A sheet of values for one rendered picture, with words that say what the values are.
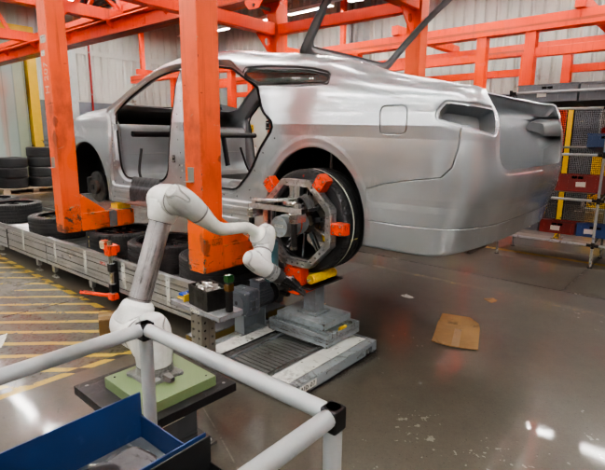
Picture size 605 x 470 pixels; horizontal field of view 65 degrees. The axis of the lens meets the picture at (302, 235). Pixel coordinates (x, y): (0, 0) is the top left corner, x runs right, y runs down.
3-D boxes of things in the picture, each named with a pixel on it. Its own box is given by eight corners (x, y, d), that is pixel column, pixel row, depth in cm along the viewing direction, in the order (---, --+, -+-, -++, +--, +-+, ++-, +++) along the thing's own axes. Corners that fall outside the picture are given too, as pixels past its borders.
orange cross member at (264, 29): (275, 57, 592) (275, 22, 585) (63, 16, 398) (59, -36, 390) (268, 58, 600) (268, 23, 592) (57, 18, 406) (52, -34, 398)
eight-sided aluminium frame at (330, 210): (336, 271, 288) (337, 181, 277) (329, 274, 283) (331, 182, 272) (269, 256, 322) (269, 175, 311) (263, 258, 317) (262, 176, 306)
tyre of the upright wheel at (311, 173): (326, 284, 326) (387, 222, 289) (305, 293, 309) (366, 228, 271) (274, 213, 348) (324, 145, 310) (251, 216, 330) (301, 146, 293)
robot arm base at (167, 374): (154, 393, 194) (153, 380, 193) (125, 375, 208) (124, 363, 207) (190, 376, 208) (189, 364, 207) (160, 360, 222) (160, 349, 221)
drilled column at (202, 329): (217, 376, 279) (214, 308, 271) (203, 382, 271) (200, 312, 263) (206, 370, 285) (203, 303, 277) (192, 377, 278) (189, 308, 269)
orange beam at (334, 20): (412, 13, 485) (413, 0, 482) (407, 11, 477) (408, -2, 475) (283, 35, 596) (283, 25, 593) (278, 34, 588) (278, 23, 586)
